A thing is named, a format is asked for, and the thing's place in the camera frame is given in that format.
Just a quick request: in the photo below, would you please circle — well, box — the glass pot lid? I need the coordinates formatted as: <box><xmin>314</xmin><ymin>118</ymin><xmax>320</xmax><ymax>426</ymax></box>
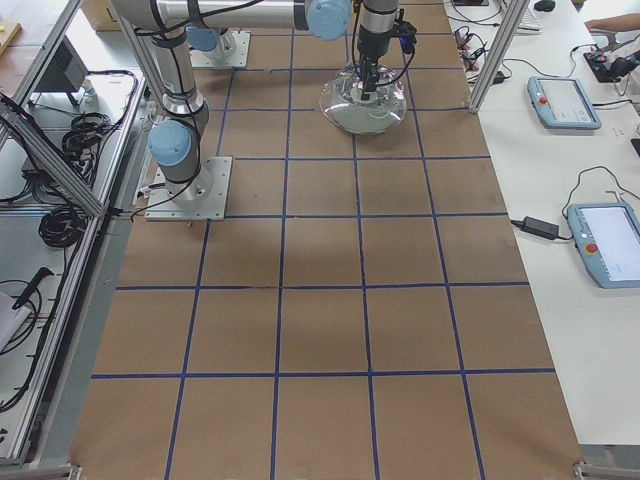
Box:
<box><xmin>319</xmin><ymin>65</ymin><xmax>407</xmax><ymax>126</ymax></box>

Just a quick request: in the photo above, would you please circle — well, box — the black power adapter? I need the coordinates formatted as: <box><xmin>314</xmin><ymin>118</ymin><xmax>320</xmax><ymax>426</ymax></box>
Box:
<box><xmin>521</xmin><ymin>216</ymin><xmax>559</xmax><ymax>240</ymax></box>

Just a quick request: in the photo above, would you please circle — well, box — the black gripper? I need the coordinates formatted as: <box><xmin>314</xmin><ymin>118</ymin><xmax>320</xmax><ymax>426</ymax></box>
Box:
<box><xmin>356</xmin><ymin>0</ymin><xmax>417</xmax><ymax>99</ymax></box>

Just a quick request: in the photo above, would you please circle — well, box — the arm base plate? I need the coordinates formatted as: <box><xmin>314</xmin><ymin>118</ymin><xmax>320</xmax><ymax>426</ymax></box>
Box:
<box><xmin>187</xmin><ymin>27</ymin><xmax>251</xmax><ymax>70</ymax></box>
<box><xmin>143</xmin><ymin>157</ymin><xmax>232</xmax><ymax>221</ymax></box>

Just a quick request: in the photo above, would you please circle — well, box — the cardboard box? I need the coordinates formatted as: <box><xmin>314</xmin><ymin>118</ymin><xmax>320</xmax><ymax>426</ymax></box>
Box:
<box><xmin>80</xmin><ymin>0</ymin><xmax>131</xmax><ymax>32</ymax></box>

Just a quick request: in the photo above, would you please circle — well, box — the far teach pendant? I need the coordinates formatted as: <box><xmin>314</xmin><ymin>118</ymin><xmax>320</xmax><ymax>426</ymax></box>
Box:
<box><xmin>527</xmin><ymin>77</ymin><xmax>602</xmax><ymax>131</ymax></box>

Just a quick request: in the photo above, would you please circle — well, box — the aluminium frame post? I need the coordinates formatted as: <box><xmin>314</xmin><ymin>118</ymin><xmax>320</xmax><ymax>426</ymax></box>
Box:
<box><xmin>468</xmin><ymin>0</ymin><xmax>528</xmax><ymax>114</ymax></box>

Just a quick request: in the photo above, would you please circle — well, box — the teach pendant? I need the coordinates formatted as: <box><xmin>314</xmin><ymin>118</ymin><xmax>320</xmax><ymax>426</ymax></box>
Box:
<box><xmin>527</xmin><ymin>77</ymin><xmax>602</xmax><ymax>131</ymax></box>
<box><xmin>567</xmin><ymin>202</ymin><xmax>639</xmax><ymax>289</ymax></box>

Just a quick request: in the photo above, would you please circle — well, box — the near teach pendant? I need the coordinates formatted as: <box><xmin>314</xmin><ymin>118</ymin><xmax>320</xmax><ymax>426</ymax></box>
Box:
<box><xmin>567</xmin><ymin>202</ymin><xmax>639</xmax><ymax>289</ymax></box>

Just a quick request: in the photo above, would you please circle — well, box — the pale green electric pot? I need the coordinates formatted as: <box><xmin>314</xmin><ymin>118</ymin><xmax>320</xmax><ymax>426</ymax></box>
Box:
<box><xmin>332</xmin><ymin>108</ymin><xmax>402</xmax><ymax>135</ymax></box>

